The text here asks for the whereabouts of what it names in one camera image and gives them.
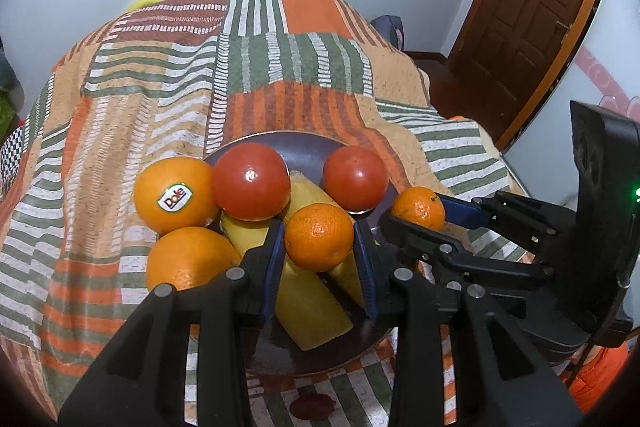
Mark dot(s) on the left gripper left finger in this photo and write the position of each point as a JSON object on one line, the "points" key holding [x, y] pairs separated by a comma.
{"points": [[139, 378]]}

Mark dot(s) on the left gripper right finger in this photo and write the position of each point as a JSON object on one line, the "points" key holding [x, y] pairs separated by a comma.
{"points": [[500, 378]]}

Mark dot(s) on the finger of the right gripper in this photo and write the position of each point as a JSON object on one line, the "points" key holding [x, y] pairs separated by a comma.
{"points": [[419, 243], [500, 207]]}

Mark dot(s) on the small mandarin orange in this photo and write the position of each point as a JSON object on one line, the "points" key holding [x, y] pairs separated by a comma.
{"points": [[318, 237], [421, 206]]}

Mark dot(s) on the red tomato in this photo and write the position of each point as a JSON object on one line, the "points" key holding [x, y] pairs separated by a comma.
{"points": [[355, 177], [251, 182]]}

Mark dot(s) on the large orange without sticker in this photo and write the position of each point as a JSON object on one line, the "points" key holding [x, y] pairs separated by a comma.
{"points": [[189, 257]]}

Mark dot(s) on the long yellow banana piece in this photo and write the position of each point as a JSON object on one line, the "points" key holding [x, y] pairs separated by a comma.
{"points": [[306, 309]]}

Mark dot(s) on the dark red grape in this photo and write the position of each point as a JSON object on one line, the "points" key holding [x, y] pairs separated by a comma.
{"points": [[312, 406]]}

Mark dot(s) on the large orange with Dole sticker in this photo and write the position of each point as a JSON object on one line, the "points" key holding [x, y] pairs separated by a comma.
{"points": [[175, 193]]}

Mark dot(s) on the person's right hand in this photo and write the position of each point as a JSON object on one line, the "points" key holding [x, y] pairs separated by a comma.
{"points": [[599, 370]]}

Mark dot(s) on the purple round plate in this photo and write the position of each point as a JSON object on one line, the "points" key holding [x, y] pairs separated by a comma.
{"points": [[271, 351]]}

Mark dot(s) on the blue bag behind bed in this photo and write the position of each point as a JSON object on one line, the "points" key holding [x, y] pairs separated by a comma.
{"points": [[391, 29]]}

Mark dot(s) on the brown wooden door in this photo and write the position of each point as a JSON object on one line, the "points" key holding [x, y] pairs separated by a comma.
{"points": [[511, 52]]}

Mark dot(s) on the patchwork striped bedspread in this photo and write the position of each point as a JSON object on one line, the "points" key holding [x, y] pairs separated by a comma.
{"points": [[182, 78]]}

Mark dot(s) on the yellow pillow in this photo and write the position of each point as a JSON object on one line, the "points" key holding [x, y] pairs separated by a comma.
{"points": [[141, 4]]}

